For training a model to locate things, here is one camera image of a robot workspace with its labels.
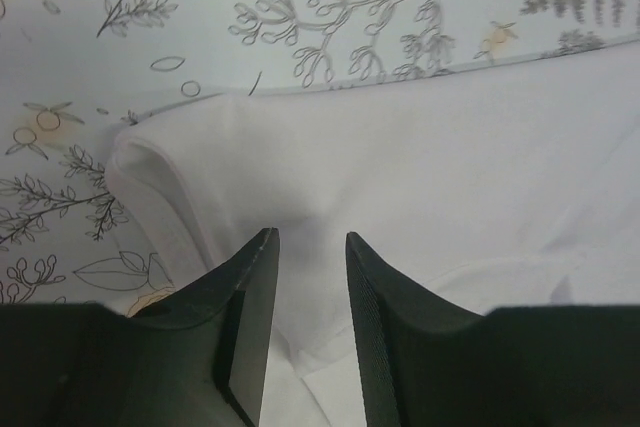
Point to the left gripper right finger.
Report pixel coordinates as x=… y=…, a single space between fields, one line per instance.
x=424 y=361

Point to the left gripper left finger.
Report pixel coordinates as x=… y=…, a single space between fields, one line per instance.
x=196 y=358

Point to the white t shirt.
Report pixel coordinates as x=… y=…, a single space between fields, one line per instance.
x=515 y=185

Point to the floral table mat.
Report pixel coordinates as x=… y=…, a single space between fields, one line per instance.
x=74 y=72

